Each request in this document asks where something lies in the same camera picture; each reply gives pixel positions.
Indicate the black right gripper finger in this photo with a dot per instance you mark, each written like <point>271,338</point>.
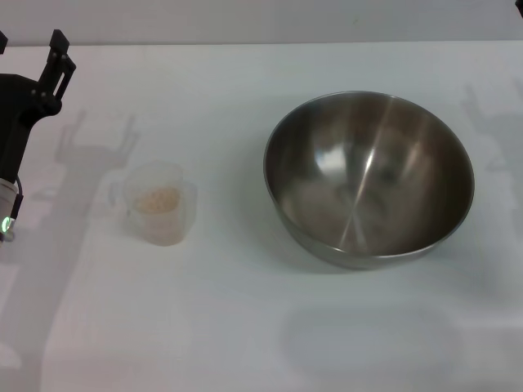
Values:
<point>521,8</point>

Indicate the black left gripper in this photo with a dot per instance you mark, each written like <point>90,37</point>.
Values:
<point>16,106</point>

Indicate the beige rice grains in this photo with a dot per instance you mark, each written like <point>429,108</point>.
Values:
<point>158,199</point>

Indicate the clear plastic measuring cup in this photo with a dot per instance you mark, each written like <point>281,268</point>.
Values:
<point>161,220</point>

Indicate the stainless steel mixing bowl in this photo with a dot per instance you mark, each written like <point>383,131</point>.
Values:
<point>367,179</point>

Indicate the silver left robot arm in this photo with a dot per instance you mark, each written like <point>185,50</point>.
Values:
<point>6,200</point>

